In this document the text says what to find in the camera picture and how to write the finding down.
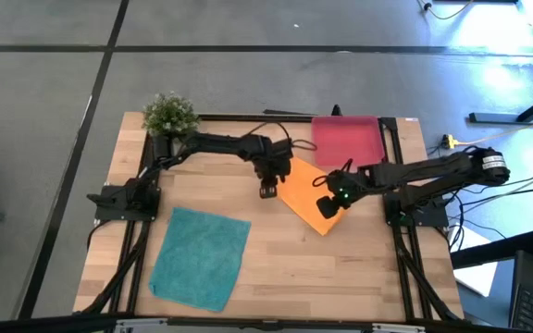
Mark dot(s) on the small black stand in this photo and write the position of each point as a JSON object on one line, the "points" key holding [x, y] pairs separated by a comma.
{"points": [[336, 111]]}

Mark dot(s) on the black aluminium table frame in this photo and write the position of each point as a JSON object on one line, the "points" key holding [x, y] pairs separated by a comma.
{"points": [[220, 118]]}

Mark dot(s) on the black table foot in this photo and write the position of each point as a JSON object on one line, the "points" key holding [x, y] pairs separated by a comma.
{"points": [[493, 118]]}

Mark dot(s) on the silver mounting bracket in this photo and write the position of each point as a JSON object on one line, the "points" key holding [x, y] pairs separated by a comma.
{"points": [[141, 326], [398, 328]]}

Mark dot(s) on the green potted plant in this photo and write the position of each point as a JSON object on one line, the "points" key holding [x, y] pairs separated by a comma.
{"points": [[170, 115]]}

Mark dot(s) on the long black frame bar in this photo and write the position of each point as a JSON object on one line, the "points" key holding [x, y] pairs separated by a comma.
{"points": [[248, 323]]}

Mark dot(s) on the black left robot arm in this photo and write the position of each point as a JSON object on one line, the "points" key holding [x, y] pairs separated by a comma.
{"points": [[220, 143]]}

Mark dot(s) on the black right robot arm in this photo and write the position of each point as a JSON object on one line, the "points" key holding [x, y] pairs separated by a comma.
{"points": [[433, 171]]}

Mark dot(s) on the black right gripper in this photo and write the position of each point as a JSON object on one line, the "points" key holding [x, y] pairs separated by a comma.
{"points": [[347, 185]]}

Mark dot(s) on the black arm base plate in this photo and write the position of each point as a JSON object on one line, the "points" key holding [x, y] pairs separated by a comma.
{"points": [[437, 217], [107, 210]]}

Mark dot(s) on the white paper sheet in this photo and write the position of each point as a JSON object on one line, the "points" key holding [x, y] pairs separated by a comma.
{"points": [[477, 277]]}

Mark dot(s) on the yellow power strip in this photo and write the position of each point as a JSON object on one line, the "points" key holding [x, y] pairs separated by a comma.
{"points": [[449, 141]]}

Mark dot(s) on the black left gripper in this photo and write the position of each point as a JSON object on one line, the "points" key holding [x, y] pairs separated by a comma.
{"points": [[273, 164]]}

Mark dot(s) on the black desk crossbar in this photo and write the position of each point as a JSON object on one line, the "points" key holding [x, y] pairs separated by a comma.
{"points": [[493, 250]]}

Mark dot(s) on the orange microfiber towel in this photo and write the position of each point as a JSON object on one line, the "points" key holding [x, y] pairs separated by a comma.
{"points": [[303, 199]]}

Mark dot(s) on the pink plastic basket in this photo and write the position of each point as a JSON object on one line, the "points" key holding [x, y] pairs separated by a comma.
{"points": [[347, 139]]}

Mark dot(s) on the teal microfiber towel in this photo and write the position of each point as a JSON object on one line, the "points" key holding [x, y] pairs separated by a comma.
{"points": [[199, 259]]}

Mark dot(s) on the flat black bar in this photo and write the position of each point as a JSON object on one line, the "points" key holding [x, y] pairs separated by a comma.
{"points": [[289, 112]]}

